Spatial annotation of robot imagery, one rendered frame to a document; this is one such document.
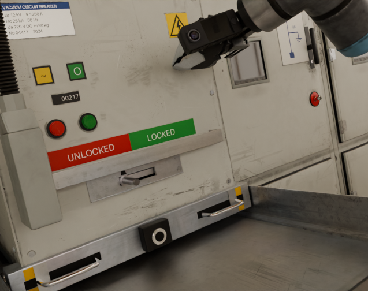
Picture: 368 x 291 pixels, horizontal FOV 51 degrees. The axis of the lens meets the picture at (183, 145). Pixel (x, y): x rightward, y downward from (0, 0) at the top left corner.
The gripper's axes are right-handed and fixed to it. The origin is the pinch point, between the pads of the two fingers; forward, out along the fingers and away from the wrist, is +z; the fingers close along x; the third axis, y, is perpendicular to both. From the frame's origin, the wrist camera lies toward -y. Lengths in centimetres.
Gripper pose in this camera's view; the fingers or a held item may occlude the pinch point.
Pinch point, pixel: (174, 64)
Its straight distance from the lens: 82.7
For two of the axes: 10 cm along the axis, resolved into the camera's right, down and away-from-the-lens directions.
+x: -3.9, -9.2, 0.6
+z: -6.7, 3.3, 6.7
